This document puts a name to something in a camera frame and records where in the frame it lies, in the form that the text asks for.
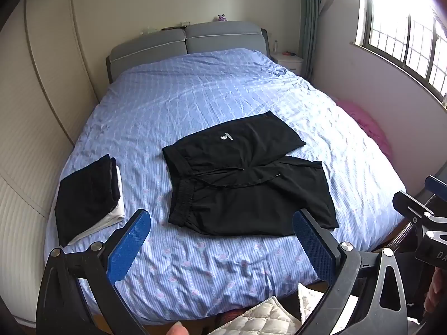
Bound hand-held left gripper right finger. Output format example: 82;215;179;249
293;209;409;335

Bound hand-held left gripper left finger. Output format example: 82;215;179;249
35;209;152;335

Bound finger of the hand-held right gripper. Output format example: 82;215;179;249
424;176;447;199
393;191;447;224

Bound black pants with white logo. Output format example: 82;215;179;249
162;111;339;237

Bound folded black pants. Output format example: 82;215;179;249
55;154;121;247

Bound person's right hand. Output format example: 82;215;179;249
424;270;447;319

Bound person's left hand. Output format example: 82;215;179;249
164;322;191;335

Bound folded white garment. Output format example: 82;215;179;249
66;166;125;247

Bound white quilted cloth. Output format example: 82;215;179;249
210;283;360;335

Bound pink cloth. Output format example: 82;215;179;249
330;98;393;161

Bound window with metal grille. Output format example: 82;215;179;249
354;0;447;107

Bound blue floral striped bed duvet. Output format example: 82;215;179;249
44;48;407;322

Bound white wardrobe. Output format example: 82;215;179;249
0;0;100;329

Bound white nightstand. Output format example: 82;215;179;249
270;52;304;76

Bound green curtain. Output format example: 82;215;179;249
299;0;336;81

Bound grey padded headboard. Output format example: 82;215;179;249
106;21;271;84

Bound books on headboard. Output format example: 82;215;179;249
161;21;191;31

